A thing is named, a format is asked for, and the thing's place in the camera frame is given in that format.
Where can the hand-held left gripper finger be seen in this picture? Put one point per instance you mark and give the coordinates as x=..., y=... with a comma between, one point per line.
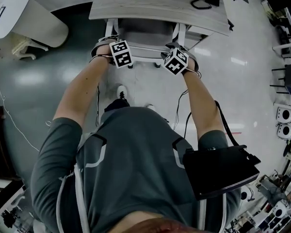
x=109, y=39

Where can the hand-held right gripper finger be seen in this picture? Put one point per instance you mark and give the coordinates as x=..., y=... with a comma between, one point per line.
x=175, y=46

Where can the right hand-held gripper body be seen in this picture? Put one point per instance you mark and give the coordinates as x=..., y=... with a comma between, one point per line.
x=175, y=62

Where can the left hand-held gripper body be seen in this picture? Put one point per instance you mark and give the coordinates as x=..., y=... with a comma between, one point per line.
x=121, y=54

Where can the white mesh office chair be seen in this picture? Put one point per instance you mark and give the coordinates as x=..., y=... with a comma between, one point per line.
x=145, y=33

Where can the person's right forearm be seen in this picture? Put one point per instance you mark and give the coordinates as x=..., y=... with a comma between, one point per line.
x=201, y=101

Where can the person's left forearm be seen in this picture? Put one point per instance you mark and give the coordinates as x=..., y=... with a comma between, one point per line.
x=80, y=91

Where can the person's left white shoe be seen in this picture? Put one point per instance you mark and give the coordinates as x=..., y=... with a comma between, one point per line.
x=122, y=91

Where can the person's white shoe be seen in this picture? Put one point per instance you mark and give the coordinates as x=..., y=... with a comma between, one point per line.
x=151, y=107
x=122, y=91

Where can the person's dark trousers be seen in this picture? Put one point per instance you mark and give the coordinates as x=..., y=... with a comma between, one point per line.
x=116, y=105

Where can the person's right white shoe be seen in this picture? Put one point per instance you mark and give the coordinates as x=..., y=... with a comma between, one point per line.
x=151, y=107

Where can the white curved counter table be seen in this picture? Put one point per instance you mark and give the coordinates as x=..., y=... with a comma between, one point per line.
x=38, y=21

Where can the white carved-leg side table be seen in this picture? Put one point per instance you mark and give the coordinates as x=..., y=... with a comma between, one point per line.
x=21, y=45

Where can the red floor tape strip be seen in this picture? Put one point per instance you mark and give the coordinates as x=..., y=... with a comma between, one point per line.
x=235, y=132

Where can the person's torso in grey shirt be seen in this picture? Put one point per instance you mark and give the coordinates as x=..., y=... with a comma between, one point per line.
x=135, y=159

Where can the black flat equipment pack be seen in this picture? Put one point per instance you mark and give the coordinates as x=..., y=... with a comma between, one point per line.
x=218, y=171

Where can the white round-lens device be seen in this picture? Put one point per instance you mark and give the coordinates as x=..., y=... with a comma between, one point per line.
x=285, y=131
x=285, y=115

